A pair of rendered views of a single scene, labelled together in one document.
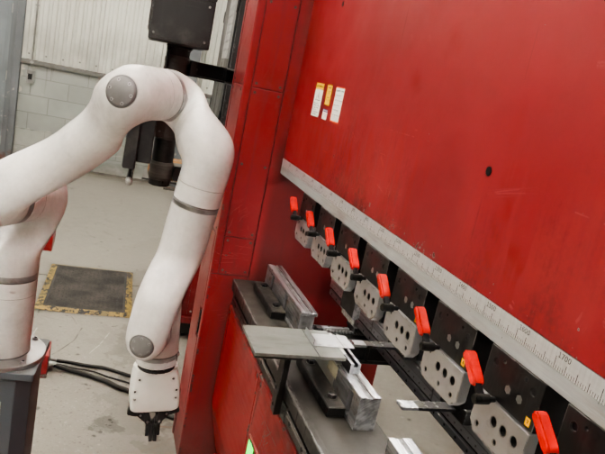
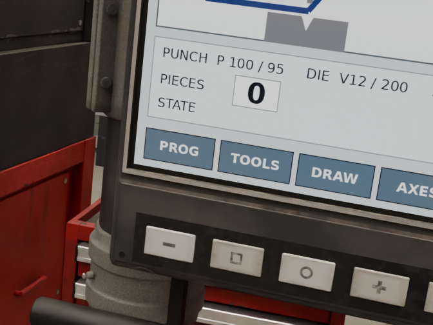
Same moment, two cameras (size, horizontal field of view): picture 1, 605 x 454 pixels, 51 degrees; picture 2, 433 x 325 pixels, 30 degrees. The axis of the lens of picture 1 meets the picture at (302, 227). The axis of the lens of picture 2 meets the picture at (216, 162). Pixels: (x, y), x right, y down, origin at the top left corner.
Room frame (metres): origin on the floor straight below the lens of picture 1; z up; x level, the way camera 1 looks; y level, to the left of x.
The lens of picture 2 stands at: (2.55, 1.33, 1.47)
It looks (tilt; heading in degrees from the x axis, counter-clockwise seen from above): 14 degrees down; 299
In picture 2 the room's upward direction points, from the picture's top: 7 degrees clockwise
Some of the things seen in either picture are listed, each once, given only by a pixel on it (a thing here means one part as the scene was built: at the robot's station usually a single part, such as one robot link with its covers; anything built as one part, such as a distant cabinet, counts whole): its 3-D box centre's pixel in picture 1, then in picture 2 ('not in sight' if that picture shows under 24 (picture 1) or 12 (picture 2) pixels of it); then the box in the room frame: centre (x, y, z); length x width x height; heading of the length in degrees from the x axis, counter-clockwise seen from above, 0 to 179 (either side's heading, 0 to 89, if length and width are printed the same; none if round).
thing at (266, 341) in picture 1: (293, 342); not in sight; (1.68, -0.04, 1.00); 0.26 x 0.18 x 0.01; 109
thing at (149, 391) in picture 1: (155, 384); not in sight; (1.19, 0.23, 1.05); 0.10 x 0.07 x 0.11; 111
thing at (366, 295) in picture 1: (383, 283); not in sight; (1.56, -0.24, 1.26); 0.15 x 0.09 x 0.17; 19
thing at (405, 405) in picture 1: (446, 404); not in sight; (1.47, -0.44, 1.01); 0.26 x 0.12 x 0.05; 109
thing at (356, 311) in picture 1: (350, 304); not in sight; (1.73, -0.18, 1.13); 0.10 x 0.02 x 0.10; 19
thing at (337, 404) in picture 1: (319, 384); not in sight; (1.67, -0.14, 0.89); 0.30 x 0.05 x 0.03; 19
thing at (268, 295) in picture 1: (268, 300); not in sight; (2.28, 0.07, 0.89); 0.30 x 0.05 x 0.03; 19
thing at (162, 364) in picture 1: (158, 356); not in sight; (1.19, 0.24, 1.12); 0.09 x 0.08 x 0.03; 111
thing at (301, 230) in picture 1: (315, 222); not in sight; (2.13, -0.04, 1.26); 0.15 x 0.09 x 0.17; 19
